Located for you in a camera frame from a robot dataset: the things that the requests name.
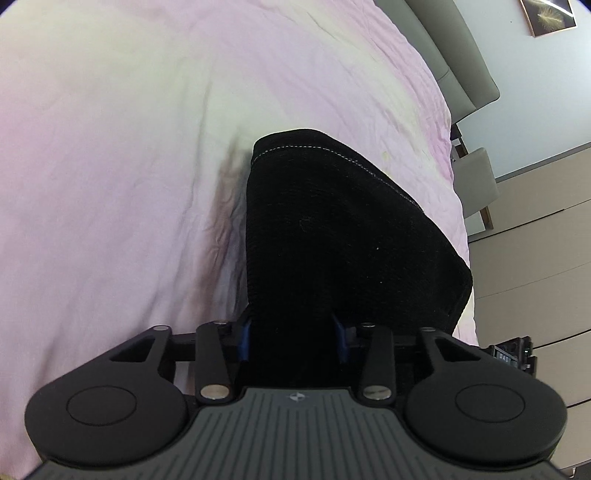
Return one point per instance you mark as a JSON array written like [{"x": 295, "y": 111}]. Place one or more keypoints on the grey bedside chair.
[{"x": 474, "y": 180}]

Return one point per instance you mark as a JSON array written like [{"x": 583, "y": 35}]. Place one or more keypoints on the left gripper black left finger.
[{"x": 140, "y": 370}]

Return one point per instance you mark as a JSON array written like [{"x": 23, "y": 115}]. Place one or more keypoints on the framed wall painting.
[{"x": 548, "y": 16}]

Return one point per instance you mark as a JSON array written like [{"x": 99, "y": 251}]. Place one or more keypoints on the pink floral bed cover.
[{"x": 126, "y": 131}]

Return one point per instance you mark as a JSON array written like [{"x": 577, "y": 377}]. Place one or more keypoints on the grey padded headboard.
[{"x": 438, "y": 31}]

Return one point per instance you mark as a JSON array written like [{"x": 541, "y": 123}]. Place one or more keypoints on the beige built-in wardrobe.
[{"x": 532, "y": 278}]

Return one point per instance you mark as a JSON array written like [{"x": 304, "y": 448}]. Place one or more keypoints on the black pants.
[{"x": 333, "y": 243}]

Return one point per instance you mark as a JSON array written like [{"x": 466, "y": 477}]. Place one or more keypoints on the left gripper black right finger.
[{"x": 427, "y": 365}]

